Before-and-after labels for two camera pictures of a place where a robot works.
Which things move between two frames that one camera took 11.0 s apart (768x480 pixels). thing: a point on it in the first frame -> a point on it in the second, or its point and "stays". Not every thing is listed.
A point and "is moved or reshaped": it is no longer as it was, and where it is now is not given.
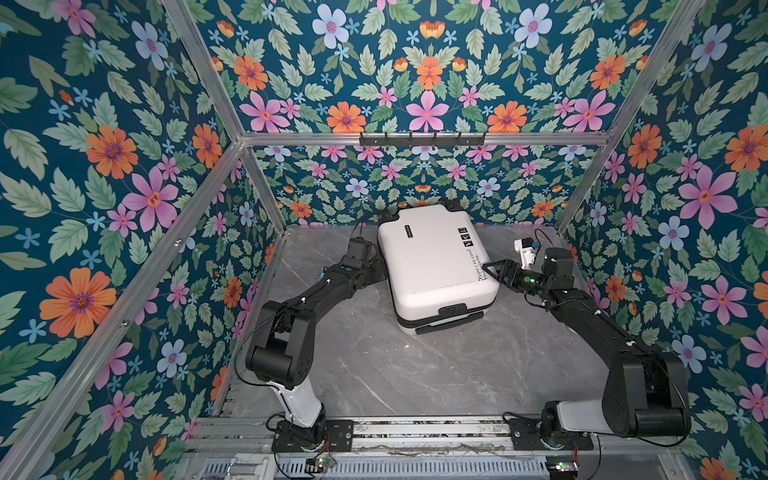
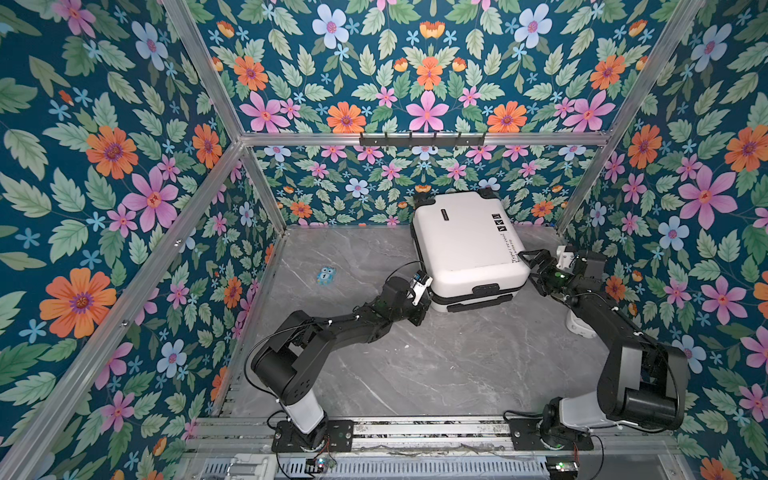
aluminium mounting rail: [255, 435] stays
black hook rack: [422, 141] stays
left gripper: [379, 264] -> [422, 309]
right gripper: [505, 270] -> [543, 256]
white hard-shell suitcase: [433, 266] is moved or reshaped
